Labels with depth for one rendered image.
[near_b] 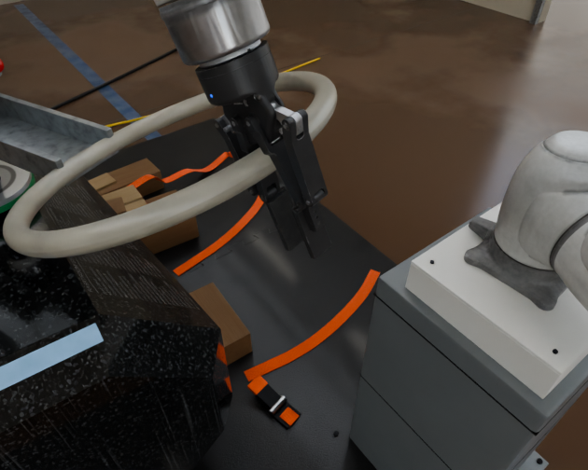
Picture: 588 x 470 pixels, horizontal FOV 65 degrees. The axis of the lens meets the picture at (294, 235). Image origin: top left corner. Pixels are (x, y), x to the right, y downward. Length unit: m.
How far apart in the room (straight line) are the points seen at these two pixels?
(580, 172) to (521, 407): 0.41
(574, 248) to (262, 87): 0.54
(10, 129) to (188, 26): 0.70
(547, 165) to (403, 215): 1.66
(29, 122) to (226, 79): 0.69
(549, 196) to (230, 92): 0.55
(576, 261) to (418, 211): 1.74
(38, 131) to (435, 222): 1.88
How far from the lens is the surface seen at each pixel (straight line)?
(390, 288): 1.01
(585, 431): 1.96
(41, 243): 0.56
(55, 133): 1.03
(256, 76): 0.45
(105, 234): 0.50
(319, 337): 1.86
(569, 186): 0.82
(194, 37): 0.44
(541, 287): 0.95
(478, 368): 0.96
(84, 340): 0.99
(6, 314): 1.07
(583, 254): 0.78
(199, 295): 1.87
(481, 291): 0.94
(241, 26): 0.44
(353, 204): 2.47
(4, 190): 1.29
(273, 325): 1.90
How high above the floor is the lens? 1.55
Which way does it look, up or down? 43 degrees down
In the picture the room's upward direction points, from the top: straight up
